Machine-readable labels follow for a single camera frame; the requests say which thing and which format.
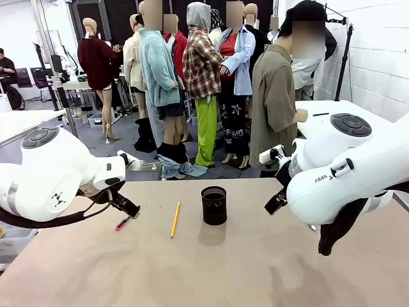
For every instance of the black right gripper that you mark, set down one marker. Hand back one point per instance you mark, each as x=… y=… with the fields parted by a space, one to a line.
x=284 y=179

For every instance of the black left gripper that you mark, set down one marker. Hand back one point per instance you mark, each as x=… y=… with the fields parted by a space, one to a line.
x=102 y=193

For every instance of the pink and black pen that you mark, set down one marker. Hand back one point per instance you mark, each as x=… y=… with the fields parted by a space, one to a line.
x=123 y=223

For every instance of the white pen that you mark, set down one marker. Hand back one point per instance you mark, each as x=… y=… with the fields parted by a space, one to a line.
x=312 y=227

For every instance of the yellow pencil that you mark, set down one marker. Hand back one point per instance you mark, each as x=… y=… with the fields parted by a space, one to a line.
x=175 y=219

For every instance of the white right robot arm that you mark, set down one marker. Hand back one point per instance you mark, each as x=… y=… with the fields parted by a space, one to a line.
x=351 y=153

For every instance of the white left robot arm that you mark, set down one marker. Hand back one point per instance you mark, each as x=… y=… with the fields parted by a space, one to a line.
x=48 y=166

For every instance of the black mesh pen holder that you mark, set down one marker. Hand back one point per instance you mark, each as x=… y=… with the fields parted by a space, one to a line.
x=214 y=208

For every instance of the person's right hand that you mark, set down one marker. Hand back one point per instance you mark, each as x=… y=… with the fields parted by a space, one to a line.
x=302 y=115

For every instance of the grey floor crate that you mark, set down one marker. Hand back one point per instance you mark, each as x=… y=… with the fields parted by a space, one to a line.
x=96 y=120

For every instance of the person in olive shirt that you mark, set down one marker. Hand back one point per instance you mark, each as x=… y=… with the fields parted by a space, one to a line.
x=271 y=105

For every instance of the black marker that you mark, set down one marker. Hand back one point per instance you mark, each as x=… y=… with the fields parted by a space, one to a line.
x=321 y=114

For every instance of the white side table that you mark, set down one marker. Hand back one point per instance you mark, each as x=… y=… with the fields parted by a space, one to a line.
x=338 y=107

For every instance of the mannequin in white shirt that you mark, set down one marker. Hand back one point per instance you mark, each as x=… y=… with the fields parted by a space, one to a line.
x=303 y=73

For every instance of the mannequin in blue fleece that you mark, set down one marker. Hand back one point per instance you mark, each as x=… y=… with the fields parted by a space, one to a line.
x=156 y=70

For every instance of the mannequin in light blue shirt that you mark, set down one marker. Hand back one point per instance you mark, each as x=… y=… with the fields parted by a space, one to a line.
x=241 y=64

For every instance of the mannequin in cream jacket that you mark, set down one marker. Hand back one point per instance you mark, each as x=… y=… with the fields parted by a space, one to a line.
x=132 y=60

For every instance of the mannequin in maroon shirt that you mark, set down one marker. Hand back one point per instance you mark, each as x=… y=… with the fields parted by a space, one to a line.
x=96 y=64

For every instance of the standing person in black shirt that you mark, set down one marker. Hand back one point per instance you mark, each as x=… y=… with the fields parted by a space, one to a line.
x=117 y=52

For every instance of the black office chair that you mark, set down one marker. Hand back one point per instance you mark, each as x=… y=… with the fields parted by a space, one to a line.
x=41 y=78

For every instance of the black light stand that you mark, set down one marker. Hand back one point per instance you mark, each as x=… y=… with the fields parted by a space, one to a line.
x=343 y=64

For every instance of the black backpack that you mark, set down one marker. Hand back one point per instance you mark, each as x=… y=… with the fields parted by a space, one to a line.
x=16 y=97

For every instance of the mannequin in plaid shirt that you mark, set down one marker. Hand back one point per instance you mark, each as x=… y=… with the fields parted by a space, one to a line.
x=201 y=64

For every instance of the mannequin in red jacket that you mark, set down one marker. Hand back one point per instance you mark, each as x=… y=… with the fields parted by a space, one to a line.
x=179 y=48

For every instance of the mannequin in black coat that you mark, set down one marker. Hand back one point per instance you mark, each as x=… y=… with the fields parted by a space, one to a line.
x=330 y=44

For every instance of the black tripod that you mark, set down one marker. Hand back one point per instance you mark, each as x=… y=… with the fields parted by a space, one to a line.
x=41 y=60

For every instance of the mannequin in black jacket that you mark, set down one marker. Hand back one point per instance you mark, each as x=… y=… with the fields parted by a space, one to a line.
x=259 y=35

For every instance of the mannequin with patterned headscarf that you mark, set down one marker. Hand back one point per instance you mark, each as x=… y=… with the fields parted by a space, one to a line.
x=216 y=19

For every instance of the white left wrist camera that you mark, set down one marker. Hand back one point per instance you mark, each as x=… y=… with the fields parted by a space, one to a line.
x=127 y=157

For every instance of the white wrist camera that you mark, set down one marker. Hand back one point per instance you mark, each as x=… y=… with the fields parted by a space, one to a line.
x=127 y=157
x=270 y=154

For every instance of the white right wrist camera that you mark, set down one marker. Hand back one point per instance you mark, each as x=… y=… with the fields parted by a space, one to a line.
x=270 y=154

